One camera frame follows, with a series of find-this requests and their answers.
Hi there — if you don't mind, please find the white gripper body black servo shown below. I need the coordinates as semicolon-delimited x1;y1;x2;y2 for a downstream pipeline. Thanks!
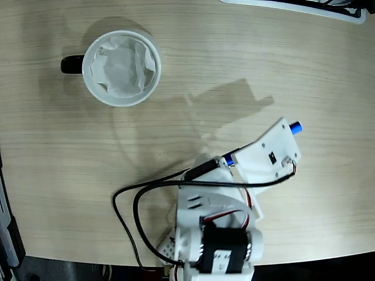
179;157;246;191

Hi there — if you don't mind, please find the crumpled white tissue paper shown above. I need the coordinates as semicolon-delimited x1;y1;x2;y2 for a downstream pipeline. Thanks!
90;35;156;99

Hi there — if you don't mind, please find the white perforated plastic block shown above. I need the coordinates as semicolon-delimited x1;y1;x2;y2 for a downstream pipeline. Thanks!
156;235;178;261

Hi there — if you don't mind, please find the white flat device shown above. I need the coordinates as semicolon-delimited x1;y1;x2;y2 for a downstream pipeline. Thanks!
219;0;367;25

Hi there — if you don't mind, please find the black camera cable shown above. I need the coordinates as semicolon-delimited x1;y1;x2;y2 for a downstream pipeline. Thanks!
112;162;297;272

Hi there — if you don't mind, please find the white mug with black handle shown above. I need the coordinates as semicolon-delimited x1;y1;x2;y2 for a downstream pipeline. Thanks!
60;30;162;108

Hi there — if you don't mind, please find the blue metal pen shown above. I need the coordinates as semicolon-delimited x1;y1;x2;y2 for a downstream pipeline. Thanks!
222;120;305;167

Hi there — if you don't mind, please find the wrist camera on white mount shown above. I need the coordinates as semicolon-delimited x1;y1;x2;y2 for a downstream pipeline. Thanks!
232;116;302;220

